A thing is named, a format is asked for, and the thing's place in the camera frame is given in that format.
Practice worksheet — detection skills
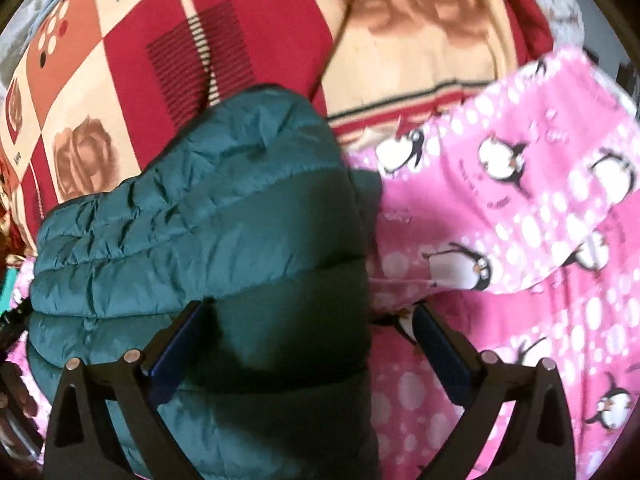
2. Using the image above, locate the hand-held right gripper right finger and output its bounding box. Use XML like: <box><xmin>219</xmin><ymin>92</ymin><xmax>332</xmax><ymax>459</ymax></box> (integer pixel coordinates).
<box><xmin>411</xmin><ymin>304</ymin><xmax>577</xmax><ymax>480</ymax></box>

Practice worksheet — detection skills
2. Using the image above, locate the pink penguin print blanket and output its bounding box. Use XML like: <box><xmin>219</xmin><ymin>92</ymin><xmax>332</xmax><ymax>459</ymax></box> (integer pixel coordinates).
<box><xmin>0</xmin><ymin>46</ymin><xmax>640</xmax><ymax>480</ymax></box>

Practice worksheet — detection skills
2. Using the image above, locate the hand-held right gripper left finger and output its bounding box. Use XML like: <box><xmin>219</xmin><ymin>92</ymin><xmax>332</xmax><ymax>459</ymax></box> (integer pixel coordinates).
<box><xmin>41</xmin><ymin>299</ymin><xmax>206</xmax><ymax>480</ymax></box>

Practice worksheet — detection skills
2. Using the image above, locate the grey fuzzy blanket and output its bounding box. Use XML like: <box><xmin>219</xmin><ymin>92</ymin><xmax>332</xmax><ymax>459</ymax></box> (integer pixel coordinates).
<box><xmin>520</xmin><ymin>0</ymin><xmax>588</xmax><ymax>56</ymax></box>

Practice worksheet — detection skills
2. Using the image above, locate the red and cream floral blanket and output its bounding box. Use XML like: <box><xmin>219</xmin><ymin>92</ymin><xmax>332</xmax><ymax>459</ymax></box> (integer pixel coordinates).
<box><xmin>0</xmin><ymin>0</ymin><xmax>556</xmax><ymax>261</ymax></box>

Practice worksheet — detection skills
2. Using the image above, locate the green quilted puffer jacket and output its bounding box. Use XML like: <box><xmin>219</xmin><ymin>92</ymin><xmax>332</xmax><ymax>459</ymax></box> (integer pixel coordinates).
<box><xmin>27</xmin><ymin>84</ymin><xmax>383</xmax><ymax>480</ymax></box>

